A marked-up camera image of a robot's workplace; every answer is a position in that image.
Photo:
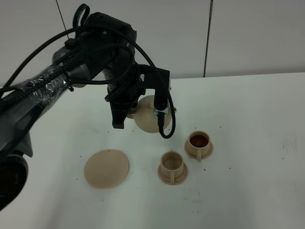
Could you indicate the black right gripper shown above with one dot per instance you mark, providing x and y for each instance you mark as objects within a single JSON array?
[{"x": 123, "y": 96}]

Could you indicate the tan ceramic teapot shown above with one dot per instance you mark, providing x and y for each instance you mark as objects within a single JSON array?
[{"x": 144, "y": 116}]

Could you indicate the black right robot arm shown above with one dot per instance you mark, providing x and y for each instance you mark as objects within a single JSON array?
[{"x": 101, "y": 53}]

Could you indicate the tan round teapot saucer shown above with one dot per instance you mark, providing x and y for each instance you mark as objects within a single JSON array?
[{"x": 106, "y": 169}]

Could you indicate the tan near teacup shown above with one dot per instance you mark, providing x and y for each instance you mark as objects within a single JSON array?
[{"x": 172, "y": 160}]

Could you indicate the tan near cup saucer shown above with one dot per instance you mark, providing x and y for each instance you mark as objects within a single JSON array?
[{"x": 173, "y": 177}]

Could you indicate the tan cup saucer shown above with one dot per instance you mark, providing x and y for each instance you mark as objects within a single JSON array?
[
  {"x": 198, "y": 153},
  {"x": 173, "y": 177}
]

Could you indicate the tan far cup saucer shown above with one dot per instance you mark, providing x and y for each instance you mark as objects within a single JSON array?
[{"x": 198, "y": 153}]

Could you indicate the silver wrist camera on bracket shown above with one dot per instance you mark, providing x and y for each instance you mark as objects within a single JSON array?
[{"x": 159, "y": 80}]

